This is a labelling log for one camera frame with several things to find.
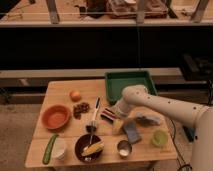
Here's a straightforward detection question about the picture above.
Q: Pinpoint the striped brown whiteboard eraser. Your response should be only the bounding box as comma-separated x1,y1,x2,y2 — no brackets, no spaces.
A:
100,108,117,123

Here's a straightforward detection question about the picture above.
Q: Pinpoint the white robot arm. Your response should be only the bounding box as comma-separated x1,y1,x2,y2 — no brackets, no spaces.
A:
114,85,213,171

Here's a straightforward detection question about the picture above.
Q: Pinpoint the small metal cup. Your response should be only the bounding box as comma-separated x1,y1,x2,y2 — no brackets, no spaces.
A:
117,140,132,157

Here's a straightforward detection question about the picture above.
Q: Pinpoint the light green cup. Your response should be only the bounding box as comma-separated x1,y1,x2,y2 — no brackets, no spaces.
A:
151,130,168,147

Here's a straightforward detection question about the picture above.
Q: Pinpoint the white plastic cup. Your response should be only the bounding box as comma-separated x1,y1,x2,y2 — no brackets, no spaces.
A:
51,138,66,160

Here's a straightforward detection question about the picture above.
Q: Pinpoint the blue sponge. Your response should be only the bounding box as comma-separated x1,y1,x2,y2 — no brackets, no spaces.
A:
123,122,141,144

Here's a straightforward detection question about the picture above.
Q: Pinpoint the crumpled grey cloth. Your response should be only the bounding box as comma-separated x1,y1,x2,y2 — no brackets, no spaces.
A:
134,113,162,126

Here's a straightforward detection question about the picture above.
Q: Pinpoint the metal spoon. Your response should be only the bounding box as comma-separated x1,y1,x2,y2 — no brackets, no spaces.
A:
84,133,94,162

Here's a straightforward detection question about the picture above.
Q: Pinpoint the yellow corn cob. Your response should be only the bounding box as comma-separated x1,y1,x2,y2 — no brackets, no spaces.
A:
81,141,104,156

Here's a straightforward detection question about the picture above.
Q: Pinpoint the dark brown bowl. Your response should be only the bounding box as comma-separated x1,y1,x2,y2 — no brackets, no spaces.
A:
75,134,104,163

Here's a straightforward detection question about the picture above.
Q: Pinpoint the bunch of brown grapes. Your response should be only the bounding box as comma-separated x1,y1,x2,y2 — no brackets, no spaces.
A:
73,102,90,119

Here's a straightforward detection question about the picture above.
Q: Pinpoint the green plastic tray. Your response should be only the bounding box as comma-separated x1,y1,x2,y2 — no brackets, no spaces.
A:
105,71,157,105

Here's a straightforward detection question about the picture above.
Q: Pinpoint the orange fruit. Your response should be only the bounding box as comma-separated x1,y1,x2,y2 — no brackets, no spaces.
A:
70,91,81,102

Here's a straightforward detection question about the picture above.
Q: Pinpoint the orange plastic bowl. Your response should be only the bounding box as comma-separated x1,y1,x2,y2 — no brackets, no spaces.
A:
41,105,71,130

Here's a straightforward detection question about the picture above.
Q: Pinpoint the black box on floor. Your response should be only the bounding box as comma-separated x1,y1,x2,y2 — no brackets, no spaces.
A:
183,127,194,142

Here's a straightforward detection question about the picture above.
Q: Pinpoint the green cucumber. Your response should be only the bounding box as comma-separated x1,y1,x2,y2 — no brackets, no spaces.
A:
42,134,59,165

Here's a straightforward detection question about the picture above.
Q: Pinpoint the black cable on floor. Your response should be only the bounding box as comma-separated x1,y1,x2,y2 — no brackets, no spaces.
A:
166,118,194,171

